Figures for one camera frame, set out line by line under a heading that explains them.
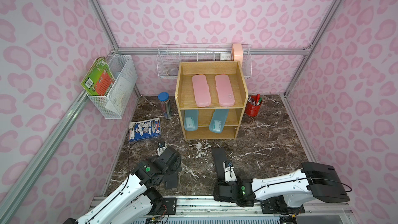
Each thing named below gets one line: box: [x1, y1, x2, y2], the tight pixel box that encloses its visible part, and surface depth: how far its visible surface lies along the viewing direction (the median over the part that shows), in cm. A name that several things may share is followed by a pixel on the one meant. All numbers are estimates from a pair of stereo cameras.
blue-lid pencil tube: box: [157, 91, 172, 120], surface depth 97 cm
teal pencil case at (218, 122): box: [208, 108, 230, 134], surface depth 84 cm
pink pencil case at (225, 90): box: [215, 74, 235, 107], surface depth 80 cm
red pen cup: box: [245, 93, 263, 117], surface depth 105 cm
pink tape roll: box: [232, 43, 244, 67], surface depth 83 cm
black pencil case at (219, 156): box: [211, 147, 228, 181], surface depth 91 cm
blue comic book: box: [128, 117, 162, 143], surface depth 100 cm
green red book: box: [80, 56, 116, 96], surface depth 73 cm
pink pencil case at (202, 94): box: [192, 74, 212, 108], surface depth 79 cm
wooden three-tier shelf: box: [174, 60, 249, 141], surface depth 84 cm
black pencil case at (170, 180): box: [163, 172, 178, 190], surface depth 81 cm
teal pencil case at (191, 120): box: [183, 109, 199, 132], surface depth 85 cm
